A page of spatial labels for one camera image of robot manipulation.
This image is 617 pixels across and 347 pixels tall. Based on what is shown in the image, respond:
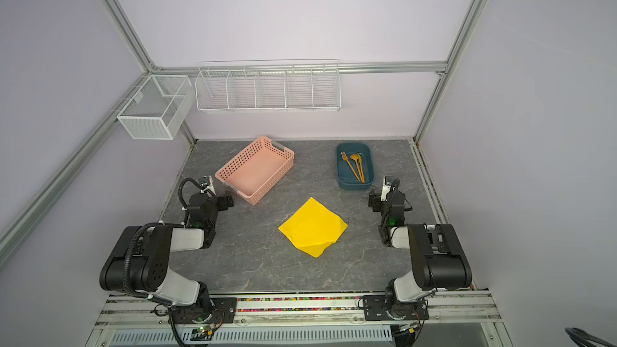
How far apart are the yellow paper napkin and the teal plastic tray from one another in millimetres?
143

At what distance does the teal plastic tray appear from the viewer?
105cm

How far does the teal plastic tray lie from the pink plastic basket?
23 cm

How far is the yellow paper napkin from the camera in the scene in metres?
0.88

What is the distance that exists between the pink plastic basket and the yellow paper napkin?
Answer: 0.16 metres

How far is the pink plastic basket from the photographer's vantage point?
0.98 m
